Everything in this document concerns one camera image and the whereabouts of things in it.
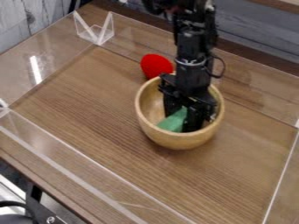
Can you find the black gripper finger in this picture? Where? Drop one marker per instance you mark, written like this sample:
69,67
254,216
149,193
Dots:
173,104
198,115

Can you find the red plush strawberry toy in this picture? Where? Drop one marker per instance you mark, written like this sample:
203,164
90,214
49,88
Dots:
154,65

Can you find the clear acrylic corner bracket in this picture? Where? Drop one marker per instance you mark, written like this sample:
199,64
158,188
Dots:
97,34

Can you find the brown wooden bowl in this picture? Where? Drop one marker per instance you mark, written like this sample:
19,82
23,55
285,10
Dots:
150,114

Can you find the black table leg mount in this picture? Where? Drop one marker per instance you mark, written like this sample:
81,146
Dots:
43,215

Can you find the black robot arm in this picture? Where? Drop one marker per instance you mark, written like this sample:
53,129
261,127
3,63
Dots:
194,27

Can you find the green rectangular block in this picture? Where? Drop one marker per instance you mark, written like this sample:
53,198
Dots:
173,122

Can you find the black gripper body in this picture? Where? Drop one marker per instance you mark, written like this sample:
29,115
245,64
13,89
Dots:
191,81

